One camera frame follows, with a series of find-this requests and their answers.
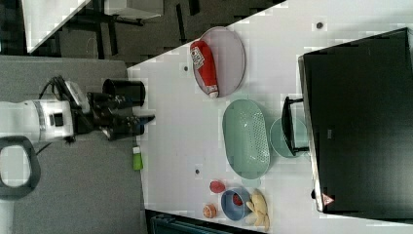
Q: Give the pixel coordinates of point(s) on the red strawberry in bowl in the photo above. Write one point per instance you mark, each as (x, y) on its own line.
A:
(237, 200)

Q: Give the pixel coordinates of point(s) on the green cup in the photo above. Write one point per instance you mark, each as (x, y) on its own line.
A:
(289, 141)

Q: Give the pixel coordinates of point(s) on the red ketchup bottle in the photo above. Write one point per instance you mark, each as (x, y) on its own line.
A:
(203, 61)

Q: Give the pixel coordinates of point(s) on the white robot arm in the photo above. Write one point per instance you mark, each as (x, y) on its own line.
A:
(41, 122)

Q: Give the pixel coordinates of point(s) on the black cylindrical cup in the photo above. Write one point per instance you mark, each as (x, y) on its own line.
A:
(134, 90)

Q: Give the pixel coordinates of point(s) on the red strawberry on table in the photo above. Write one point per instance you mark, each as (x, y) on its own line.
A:
(217, 186)

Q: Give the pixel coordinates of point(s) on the orange slice toy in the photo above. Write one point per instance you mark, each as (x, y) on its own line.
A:
(209, 211)

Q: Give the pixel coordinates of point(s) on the black toaster oven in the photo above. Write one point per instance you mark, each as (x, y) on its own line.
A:
(358, 107)

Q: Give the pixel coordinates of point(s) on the green oval strainer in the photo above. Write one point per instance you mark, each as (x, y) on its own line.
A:
(246, 142)

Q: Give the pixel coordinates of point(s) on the grey round plate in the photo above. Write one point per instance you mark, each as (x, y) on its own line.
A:
(229, 59)

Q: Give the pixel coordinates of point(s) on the blue bowl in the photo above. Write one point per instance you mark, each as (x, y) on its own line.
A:
(231, 210)

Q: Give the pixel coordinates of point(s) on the yellow banana toy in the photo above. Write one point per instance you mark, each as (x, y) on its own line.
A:
(257, 204)

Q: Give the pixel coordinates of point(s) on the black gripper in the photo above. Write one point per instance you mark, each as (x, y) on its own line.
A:
(100, 112)

